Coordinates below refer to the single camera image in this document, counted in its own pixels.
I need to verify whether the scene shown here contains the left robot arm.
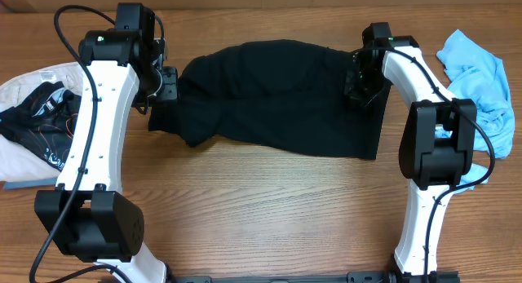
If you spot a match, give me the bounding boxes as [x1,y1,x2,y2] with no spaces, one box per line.
[34,2,178,282]

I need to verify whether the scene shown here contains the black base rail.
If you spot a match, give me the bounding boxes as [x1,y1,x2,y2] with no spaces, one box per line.
[166,271,461,283]

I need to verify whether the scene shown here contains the light blue shirt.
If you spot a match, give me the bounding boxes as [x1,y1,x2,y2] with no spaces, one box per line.
[434,29,516,194]

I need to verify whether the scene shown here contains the black shirt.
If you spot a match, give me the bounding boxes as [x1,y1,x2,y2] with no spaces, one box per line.
[148,40,390,160]

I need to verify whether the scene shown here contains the beige folded garment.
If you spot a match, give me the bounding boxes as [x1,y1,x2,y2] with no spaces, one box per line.
[1,62,83,182]

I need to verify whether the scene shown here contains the blue denim garment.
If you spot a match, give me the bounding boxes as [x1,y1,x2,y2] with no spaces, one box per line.
[3,178,57,190]

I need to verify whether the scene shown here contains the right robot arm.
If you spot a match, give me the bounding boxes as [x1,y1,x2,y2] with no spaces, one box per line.
[344,22,476,282]

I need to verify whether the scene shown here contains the black patterned shorts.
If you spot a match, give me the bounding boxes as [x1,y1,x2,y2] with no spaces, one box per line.
[1,82,81,170]

